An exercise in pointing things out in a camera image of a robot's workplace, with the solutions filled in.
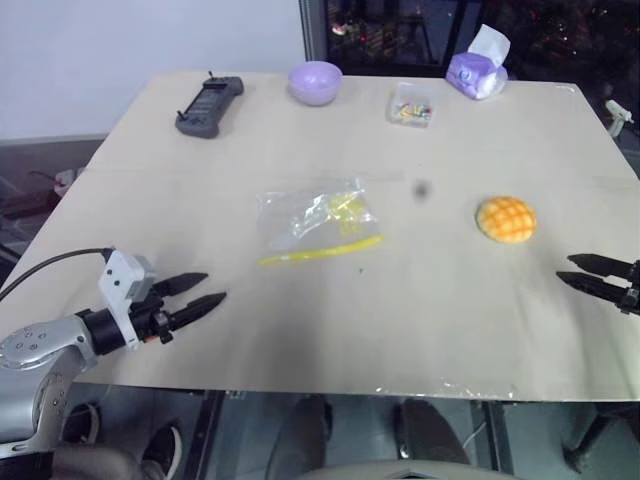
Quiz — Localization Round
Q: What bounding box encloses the clear box of coloured bits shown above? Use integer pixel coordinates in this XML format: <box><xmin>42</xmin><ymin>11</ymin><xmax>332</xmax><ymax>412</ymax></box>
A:
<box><xmin>384</xmin><ymin>81</ymin><xmax>436</xmax><ymax>129</ymax></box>

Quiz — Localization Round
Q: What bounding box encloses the dark window frame post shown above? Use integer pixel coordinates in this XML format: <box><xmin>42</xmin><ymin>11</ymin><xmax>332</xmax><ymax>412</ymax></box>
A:
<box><xmin>298</xmin><ymin>0</ymin><xmax>329</xmax><ymax>75</ymax></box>

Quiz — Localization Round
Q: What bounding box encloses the orange melon bun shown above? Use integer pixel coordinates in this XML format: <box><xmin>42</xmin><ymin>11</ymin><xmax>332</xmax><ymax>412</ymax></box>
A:
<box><xmin>474</xmin><ymin>194</ymin><xmax>538</xmax><ymax>245</ymax></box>

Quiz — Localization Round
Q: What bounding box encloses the red and white object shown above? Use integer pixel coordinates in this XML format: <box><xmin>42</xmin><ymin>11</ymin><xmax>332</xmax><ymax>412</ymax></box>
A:
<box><xmin>27</xmin><ymin>168</ymin><xmax>84</xmax><ymax>199</ymax></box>

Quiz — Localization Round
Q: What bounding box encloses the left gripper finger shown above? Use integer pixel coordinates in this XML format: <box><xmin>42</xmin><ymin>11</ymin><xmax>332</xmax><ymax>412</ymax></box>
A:
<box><xmin>158</xmin><ymin>271</ymin><xmax>210</xmax><ymax>298</ymax></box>
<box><xmin>167</xmin><ymin>291</ymin><xmax>228</xmax><ymax>332</ymax></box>

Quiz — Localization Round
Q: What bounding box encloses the dark metal table leg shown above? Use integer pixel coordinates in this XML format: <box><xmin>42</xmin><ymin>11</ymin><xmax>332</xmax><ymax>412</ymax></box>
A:
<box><xmin>192</xmin><ymin>389</ymin><xmax>226</xmax><ymax>480</ymax></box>
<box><xmin>482</xmin><ymin>399</ymin><xmax>504</xmax><ymax>474</ymax></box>

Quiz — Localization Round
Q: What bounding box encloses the black and white sneaker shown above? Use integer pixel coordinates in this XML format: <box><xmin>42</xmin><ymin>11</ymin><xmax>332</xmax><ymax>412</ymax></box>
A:
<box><xmin>142</xmin><ymin>423</ymin><xmax>187</xmax><ymax>474</ymax></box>

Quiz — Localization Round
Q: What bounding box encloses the white floor cable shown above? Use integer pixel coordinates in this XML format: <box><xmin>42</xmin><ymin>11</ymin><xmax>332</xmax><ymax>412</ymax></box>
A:
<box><xmin>462</xmin><ymin>422</ymin><xmax>489</xmax><ymax>452</ymax></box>

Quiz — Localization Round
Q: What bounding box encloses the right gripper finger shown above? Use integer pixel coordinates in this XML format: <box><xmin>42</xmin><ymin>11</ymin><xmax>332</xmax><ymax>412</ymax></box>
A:
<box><xmin>555</xmin><ymin>270</ymin><xmax>627</xmax><ymax>307</ymax></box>
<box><xmin>567</xmin><ymin>253</ymin><xmax>636</xmax><ymax>277</ymax></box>

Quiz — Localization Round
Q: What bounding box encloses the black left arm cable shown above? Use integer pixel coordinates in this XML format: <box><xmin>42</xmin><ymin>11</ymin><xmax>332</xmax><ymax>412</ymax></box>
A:
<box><xmin>0</xmin><ymin>247</ymin><xmax>115</xmax><ymax>302</ymax></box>

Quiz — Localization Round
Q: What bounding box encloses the purple tissue pack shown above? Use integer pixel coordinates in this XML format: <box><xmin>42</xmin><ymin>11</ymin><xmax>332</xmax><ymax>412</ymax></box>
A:
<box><xmin>444</xmin><ymin>23</ymin><xmax>513</xmax><ymax>102</ymax></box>

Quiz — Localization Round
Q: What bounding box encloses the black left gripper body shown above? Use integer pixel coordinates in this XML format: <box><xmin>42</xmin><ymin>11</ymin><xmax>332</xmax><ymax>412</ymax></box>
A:
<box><xmin>129</xmin><ymin>285</ymin><xmax>175</xmax><ymax>347</ymax></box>

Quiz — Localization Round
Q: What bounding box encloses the black handheld remote controller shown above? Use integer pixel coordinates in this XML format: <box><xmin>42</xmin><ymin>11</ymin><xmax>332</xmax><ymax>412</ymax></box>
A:
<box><xmin>174</xmin><ymin>70</ymin><xmax>246</xmax><ymax>140</ymax></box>

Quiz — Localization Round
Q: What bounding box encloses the white clamp fixture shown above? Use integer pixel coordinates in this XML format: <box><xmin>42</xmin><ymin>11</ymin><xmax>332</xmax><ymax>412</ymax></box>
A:
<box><xmin>603</xmin><ymin>98</ymin><xmax>635</xmax><ymax>138</ymax></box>

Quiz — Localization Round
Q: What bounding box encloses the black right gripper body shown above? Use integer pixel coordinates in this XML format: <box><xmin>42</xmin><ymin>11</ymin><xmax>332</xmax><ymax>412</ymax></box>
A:
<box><xmin>617</xmin><ymin>259</ymin><xmax>640</xmax><ymax>318</ymax></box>

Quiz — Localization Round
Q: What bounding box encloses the clear yellow-seal zip bag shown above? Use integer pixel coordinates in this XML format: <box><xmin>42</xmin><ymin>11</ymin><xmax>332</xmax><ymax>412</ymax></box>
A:
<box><xmin>254</xmin><ymin>175</ymin><xmax>387</xmax><ymax>269</ymax></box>

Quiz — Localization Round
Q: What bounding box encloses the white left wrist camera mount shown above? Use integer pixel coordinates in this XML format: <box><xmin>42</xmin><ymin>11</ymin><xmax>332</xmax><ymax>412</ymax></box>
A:
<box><xmin>96</xmin><ymin>248</ymin><xmax>159</xmax><ymax>352</ymax></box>

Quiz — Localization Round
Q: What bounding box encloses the dark rounded shape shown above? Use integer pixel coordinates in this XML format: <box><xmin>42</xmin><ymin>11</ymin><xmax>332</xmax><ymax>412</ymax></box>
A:
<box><xmin>394</xmin><ymin>397</ymin><xmax>472</xmax><ymax>466</ymax></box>

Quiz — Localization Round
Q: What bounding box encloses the clear tape strip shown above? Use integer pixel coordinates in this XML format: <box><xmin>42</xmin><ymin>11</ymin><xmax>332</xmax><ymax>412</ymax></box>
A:
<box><xmin>372</xmin><ymin>380</ymin><xmax>517</xmax><ymax>401</ymax></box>

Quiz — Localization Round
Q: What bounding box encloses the black floor stand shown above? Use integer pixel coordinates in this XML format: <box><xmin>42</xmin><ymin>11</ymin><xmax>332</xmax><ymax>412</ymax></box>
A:
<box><xmin>559</xmin><ymin>400</ymin><xmax>640</xmax><ymax>474</ymax></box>

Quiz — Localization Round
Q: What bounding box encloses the purple plastic bowl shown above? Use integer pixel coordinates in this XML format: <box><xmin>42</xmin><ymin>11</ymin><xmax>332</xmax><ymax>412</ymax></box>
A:
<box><xmin>286</xmin><ymin>61</ymin><xmax>344</xmax><ymax>108</ymax></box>

